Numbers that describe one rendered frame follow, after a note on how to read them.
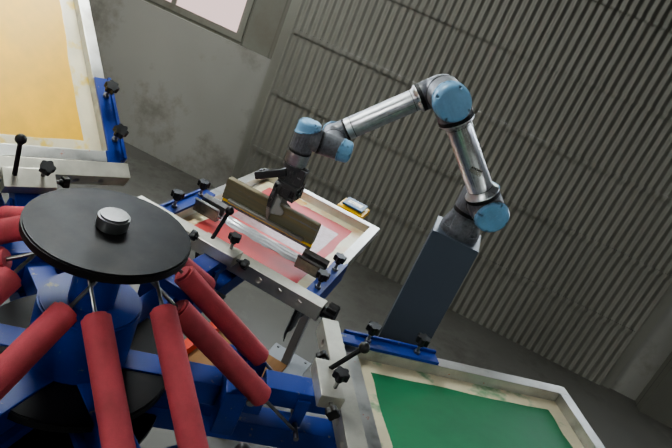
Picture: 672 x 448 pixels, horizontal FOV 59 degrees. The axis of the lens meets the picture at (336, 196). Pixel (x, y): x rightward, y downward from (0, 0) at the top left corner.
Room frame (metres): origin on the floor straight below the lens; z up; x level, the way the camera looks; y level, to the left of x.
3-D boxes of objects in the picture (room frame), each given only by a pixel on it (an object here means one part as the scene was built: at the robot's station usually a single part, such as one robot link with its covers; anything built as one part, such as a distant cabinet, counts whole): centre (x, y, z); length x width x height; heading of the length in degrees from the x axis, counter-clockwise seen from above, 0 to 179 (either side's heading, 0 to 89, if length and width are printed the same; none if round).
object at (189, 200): (1.82, 0.47, 0.98); 0.30 x 0.05 x 0.07; 168
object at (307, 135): (1.80, 0.16, 1.39); 0.09 x 0.08 x 0.11; 101
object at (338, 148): (1.84, 0.07, 1.39); 0.11 x 0.11 x 0.08; 11
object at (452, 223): (2.06, -0.47, 1.25); 0.15 x 0.15 x 0.10
